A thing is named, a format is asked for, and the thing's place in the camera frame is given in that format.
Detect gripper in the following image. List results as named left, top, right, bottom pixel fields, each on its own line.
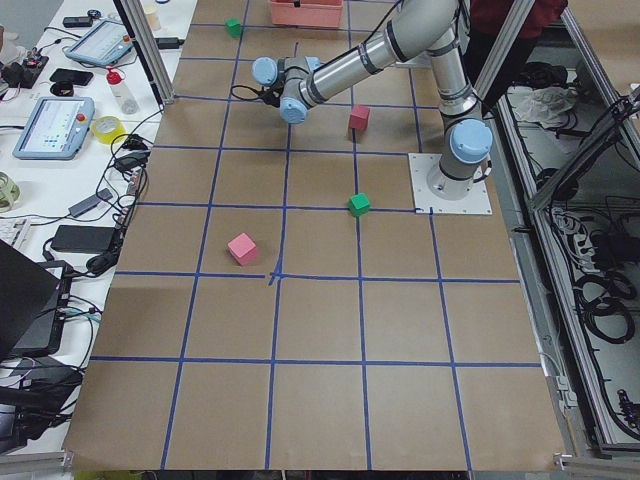
left=262, top=87, right=283, bottom=106

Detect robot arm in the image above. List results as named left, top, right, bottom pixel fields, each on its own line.
left=252, top=1, right=493, bottom=182

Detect green cube far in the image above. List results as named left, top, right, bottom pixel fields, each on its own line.
left=225, top=18, right=243, bottom=38

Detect pink foam cube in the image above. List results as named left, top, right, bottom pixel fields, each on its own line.
left=348, top=104, right=370, bottom=132

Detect pink plastic tray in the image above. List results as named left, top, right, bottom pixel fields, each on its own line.
left=269, top=0, right=344, bottom=28

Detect green cube near base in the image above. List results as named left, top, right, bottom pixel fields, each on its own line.
left=348, top=192, right=371, bottom=218

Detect white squeeze bottle red cap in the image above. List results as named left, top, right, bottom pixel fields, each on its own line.
left=106, top=67, right=139, bottom=115

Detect pink cube near centre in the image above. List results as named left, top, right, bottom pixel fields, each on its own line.
left=227, top=233, right=259, bottom=266

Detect yellow tape roll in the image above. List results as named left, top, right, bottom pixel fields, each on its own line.
left=91, top=116, right=127, bottom=145

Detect teach pendant far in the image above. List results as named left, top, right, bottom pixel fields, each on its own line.
left=64, top=20, right=133, bottom=67

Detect teach pendant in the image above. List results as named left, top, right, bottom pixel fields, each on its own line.
left=64, top=20, right=133, bottom=67
left=13, top=96, right=95, bottom=161

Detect black smartphone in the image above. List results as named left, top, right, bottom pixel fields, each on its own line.
left=49, top=68, right=94, bottom=87

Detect teach pendant near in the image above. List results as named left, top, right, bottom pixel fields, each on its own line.
left=13, top=96, right=95, bottom=161

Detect person in red shirt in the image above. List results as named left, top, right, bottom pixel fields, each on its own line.
left=462, top=0, right=571, bottom=109

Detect black power adapter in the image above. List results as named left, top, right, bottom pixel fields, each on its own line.
left=51, top=225, right=115, bottom=254

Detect white crumpled cloth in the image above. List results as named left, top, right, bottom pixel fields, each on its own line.
left=515, top=86, right=577, bottom=129

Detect black laptop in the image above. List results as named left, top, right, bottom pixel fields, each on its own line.
left=1, top=242, right=71, bottom=360

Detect aluminium frame post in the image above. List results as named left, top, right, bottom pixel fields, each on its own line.
left=113, top=0, right=175, bottom=107

